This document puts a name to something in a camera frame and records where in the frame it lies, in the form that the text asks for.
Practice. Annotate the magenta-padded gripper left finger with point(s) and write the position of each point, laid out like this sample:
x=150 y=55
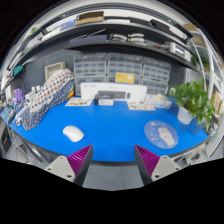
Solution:
x=61 y=166

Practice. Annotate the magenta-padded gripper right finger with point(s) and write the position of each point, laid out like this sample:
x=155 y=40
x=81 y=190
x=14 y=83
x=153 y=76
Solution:
x=165 y=166

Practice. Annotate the white computer mouse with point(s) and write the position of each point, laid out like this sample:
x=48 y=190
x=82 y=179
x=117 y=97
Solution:
x=73 y=133

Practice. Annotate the round blue printed mouse pad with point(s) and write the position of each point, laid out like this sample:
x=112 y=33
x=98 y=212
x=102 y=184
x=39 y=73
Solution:
x=161 y=133

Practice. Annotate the navy polka dot cloth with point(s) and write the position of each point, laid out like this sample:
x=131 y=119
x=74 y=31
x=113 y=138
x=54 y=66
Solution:
x=33 y=120

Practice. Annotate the white blue glove box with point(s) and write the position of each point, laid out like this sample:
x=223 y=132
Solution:
x=160 y=102

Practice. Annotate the colourful sticker sheet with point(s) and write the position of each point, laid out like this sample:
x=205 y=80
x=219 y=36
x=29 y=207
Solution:
x=140 y=106
x=78 y=102

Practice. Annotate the green potted plant white pot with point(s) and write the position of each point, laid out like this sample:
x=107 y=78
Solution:
x=193 y=100

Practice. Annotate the small yellow plastic item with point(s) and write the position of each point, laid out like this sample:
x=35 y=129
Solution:
x=71 y=94

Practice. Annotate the small black box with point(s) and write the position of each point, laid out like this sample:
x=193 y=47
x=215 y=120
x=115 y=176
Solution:
x=105 y=102

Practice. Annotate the red white checkered cloth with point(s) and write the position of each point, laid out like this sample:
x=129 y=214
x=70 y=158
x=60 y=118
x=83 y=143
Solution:
x=50 y=90

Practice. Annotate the long white keyboard box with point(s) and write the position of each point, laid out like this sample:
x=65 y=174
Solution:
x=90 y=90

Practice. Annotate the purple toy figure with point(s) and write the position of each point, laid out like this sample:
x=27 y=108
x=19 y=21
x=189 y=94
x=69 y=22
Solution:
x=18 y=95

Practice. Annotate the yellow blue box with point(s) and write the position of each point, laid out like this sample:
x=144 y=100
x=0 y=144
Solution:
x=125 y=78

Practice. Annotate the white woven basket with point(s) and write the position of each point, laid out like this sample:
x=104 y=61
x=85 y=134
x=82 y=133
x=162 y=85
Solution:
x=55 y=68

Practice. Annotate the white metal rack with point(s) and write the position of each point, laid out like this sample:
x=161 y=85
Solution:
x=199 y=40

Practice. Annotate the dark wall shelf unit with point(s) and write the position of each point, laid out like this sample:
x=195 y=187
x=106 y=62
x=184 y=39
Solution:
x=90 y=17

